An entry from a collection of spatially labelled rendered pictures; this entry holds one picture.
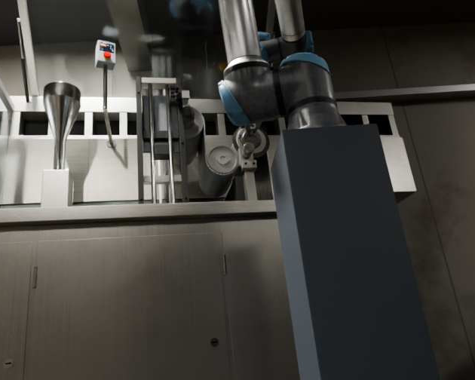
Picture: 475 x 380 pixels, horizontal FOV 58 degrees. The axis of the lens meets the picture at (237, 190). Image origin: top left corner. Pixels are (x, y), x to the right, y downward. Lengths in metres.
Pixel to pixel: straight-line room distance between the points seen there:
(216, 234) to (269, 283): 0.20
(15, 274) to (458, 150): 3.40
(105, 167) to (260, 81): 1.08
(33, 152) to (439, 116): 3.14
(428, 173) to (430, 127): 0.42
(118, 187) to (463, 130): 2.97
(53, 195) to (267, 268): 0.81
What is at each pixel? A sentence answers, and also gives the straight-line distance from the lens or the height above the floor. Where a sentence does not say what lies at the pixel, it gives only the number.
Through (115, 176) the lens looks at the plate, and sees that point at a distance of 1.93.
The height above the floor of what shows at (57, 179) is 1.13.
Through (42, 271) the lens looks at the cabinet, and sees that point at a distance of 1.23.
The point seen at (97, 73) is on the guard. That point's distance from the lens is 2.13.
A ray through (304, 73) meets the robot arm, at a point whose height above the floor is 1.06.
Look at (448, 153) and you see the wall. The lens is 3.87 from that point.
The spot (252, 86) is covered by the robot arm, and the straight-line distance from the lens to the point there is 1.02.
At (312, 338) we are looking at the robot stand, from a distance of 0.80.
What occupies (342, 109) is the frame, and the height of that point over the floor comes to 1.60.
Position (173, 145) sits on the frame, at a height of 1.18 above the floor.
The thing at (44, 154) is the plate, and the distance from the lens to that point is 2.02.
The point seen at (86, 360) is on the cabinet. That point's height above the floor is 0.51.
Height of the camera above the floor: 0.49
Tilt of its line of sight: 21 degrees up
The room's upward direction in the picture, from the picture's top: 6 degrees counter-clockwise
